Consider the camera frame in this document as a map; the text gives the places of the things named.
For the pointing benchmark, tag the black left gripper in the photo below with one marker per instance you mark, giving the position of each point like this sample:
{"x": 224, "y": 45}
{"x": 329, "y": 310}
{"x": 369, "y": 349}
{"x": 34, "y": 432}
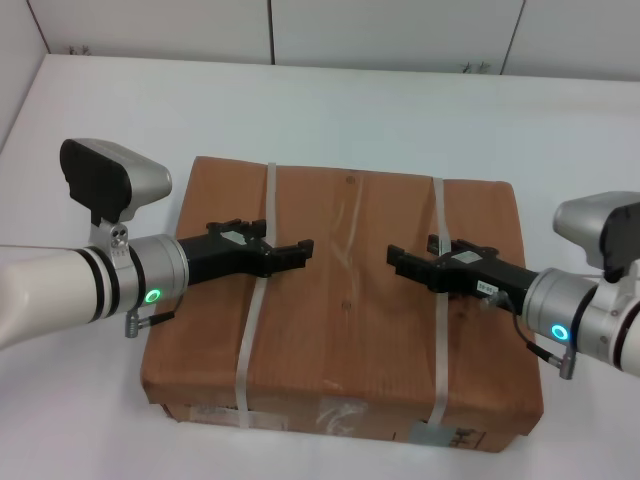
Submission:
{"x": 220, "y": 257}

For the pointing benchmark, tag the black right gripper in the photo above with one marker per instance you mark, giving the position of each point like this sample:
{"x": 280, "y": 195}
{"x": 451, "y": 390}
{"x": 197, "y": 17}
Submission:
{"x": 480, "y": 275}

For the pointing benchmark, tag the brown cardboard box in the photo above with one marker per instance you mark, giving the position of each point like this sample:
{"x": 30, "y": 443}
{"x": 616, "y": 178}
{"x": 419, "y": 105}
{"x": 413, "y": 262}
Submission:
{"x": 350, "y": 345}

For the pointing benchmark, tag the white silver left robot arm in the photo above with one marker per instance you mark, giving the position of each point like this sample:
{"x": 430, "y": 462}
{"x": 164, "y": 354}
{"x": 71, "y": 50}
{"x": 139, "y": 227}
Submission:
{"x": 60, "y": 295}

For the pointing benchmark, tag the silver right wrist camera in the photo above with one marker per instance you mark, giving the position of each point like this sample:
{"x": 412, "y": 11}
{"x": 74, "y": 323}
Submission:
{"x": 590, "y": 220}

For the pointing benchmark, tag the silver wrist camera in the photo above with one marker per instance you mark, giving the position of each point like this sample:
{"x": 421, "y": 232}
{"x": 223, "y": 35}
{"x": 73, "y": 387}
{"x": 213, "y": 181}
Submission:
{"x": 110, "y": 180}
{"x": 590, "y": 220}

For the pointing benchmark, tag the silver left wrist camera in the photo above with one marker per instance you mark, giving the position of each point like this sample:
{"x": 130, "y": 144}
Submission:
{"x": 110, "y": 180}

